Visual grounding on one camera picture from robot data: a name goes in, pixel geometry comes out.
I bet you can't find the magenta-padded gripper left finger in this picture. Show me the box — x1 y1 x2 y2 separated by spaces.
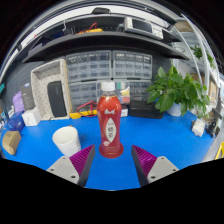
46 144 96 188

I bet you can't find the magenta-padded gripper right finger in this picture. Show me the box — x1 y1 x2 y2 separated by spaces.
131 144 179 188

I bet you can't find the red drink bottle white cap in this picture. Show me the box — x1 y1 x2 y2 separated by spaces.
96 81 123 158

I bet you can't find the white paper cup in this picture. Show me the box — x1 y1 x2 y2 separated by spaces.
51 125 82 158

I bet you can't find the white power adapter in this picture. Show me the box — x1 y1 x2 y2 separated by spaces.
191 118 207 138

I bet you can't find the yellow multimeter with red leads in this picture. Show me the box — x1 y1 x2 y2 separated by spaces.
69 100 99 120

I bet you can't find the black case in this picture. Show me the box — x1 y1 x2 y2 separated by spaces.
128 99 165 120

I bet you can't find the brown cardboard box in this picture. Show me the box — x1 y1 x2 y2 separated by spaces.
1 130 22 156

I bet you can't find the small white box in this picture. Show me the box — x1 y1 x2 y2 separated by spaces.
21 106 42 127

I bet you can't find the black box with white label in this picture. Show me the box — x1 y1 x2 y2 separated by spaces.
120 103 130 118

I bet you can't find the blue box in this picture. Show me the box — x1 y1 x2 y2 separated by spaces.
7 111 26 133

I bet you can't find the black rectangular device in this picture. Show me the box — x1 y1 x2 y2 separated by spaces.
46 80 68 118

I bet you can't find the grey small-parts drawer cabinet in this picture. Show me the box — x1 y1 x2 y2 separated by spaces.
68 81 101 113
112 50 154 80
129 79 153 102
65 50 113 82

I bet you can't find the green potted plant white pot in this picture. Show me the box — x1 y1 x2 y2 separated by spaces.
145 64 211 118

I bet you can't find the dark grey flat box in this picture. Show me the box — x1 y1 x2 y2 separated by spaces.
20 82 36 111

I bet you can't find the purple plastic bag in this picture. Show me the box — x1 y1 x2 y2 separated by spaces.
12 90 26 114

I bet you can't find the white pegboard tray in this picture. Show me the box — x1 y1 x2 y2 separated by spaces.
30 58 73 121

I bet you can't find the clear organizer with coloured parts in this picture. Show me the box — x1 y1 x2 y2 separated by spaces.
114 80 132 105

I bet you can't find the white shelf unit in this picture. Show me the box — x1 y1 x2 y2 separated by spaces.
173 19 223 118

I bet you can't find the yellow tool with red leads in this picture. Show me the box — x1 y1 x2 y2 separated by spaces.
75 22 104 36

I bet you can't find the white oscilloscope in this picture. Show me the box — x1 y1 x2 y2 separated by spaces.
124 16 165 40

